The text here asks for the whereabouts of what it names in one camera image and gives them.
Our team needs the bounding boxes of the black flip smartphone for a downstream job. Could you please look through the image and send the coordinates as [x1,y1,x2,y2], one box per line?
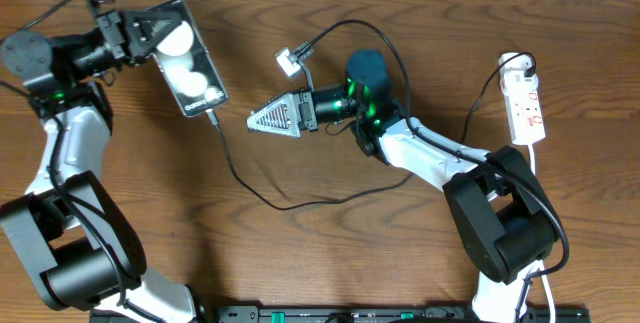
[148,0,229,118]

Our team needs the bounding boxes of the black charging cable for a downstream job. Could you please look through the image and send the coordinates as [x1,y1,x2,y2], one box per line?
[205,53,537,212]

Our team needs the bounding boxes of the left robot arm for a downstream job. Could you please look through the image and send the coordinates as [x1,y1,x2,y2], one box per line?
[1,0,211,322]

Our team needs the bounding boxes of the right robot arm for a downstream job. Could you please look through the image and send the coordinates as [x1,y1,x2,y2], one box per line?
[247,49,567,322]

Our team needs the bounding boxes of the white USB charger adapter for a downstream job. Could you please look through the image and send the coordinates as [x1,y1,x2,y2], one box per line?
[498,52,539,95]

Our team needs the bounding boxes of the white power strip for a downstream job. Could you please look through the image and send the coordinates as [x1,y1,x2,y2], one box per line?
[500,72,546,145]

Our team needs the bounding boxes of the white power strip cord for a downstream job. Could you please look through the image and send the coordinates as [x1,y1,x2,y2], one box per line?
[527,143,557,323]

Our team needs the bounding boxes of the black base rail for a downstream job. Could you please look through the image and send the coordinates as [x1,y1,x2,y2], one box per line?
[89,304,591,323]

